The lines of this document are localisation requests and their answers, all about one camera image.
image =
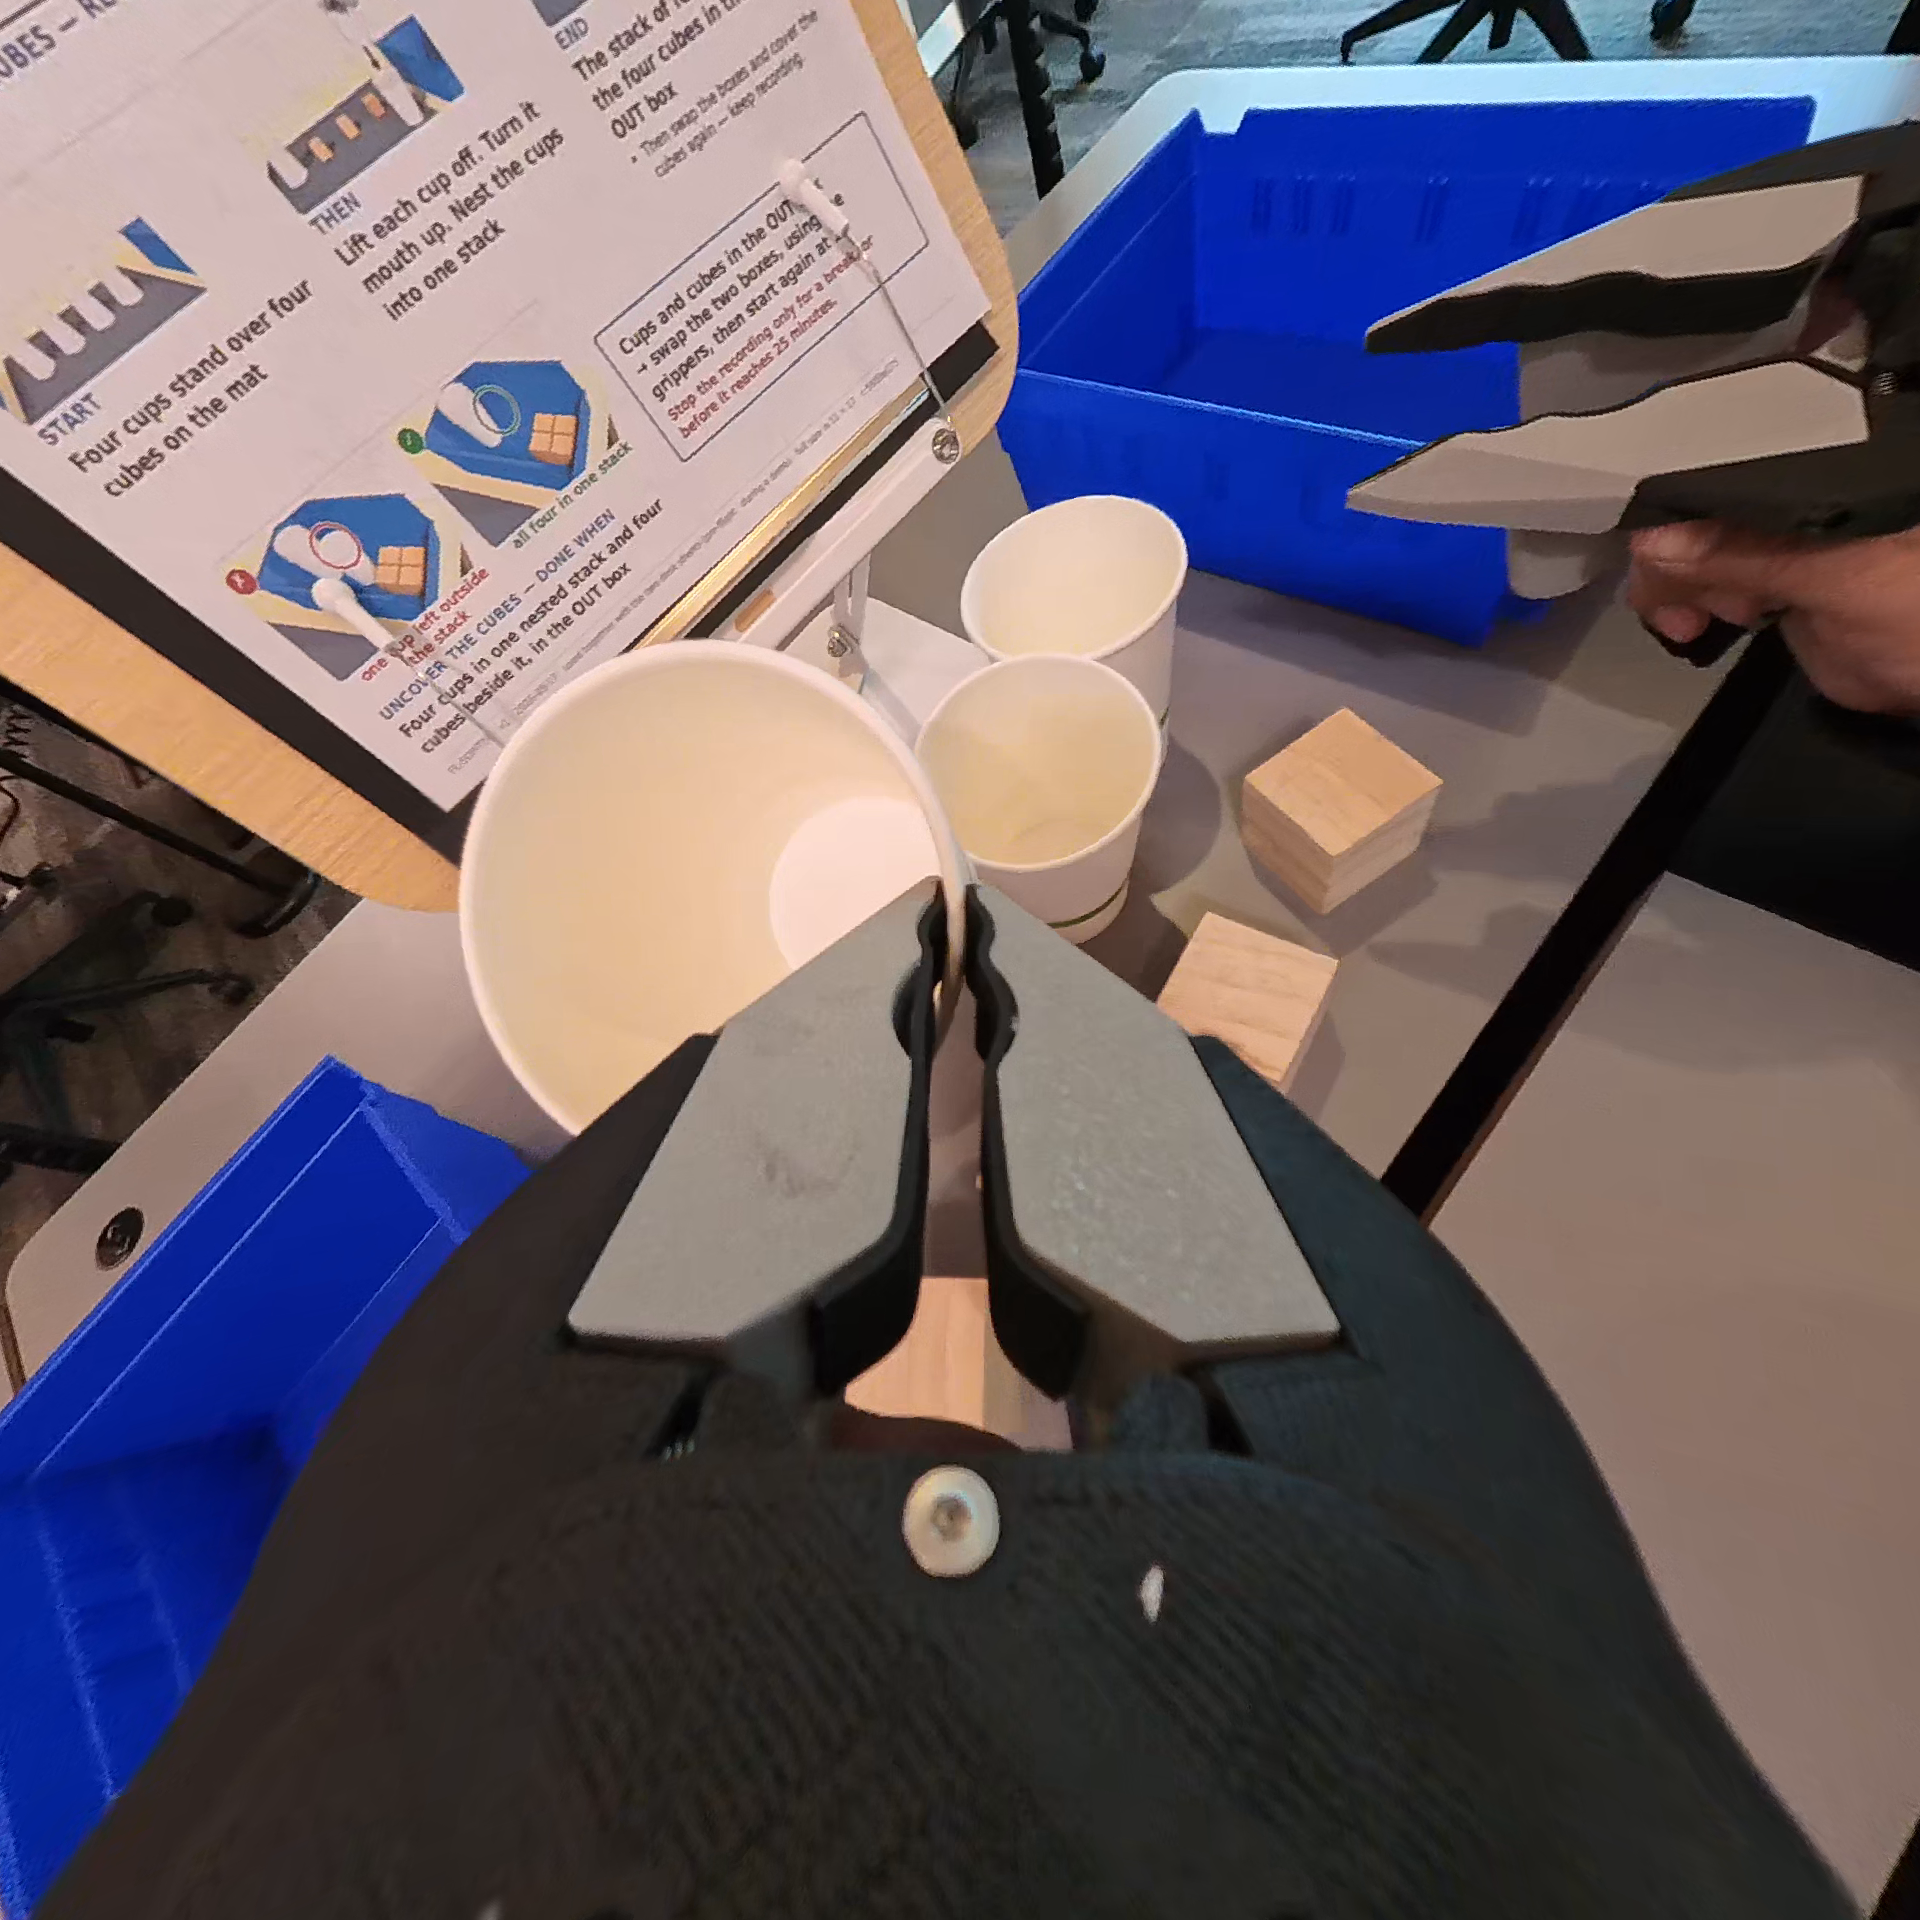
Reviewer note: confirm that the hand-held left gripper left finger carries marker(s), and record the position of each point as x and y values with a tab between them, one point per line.
750	1185

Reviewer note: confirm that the printed instruction sheet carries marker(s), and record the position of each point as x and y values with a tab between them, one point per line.
451	301

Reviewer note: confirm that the wooden document stand board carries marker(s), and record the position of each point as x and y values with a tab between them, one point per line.
150	705

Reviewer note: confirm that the white stand frame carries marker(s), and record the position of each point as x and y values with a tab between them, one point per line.
914	662

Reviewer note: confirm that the black backing sheet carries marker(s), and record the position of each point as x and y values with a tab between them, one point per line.
225	657

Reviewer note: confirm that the black office chair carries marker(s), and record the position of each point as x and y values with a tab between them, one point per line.
1038	106

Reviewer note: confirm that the blue plastic bin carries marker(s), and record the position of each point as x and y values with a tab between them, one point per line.
182	1425
1276	329

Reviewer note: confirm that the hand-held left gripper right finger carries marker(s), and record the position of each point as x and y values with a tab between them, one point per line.
1140	1185

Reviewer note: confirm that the white paper cup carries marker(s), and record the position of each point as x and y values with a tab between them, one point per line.
1035	751
1072	579
630	869

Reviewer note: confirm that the person's right hand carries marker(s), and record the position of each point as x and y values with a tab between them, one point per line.
1846	616

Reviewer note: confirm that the wooden cube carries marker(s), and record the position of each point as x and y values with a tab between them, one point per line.
950	1350
1335	810
1244	991

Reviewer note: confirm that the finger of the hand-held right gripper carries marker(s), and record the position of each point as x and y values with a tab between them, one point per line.
1681	247
1575	465

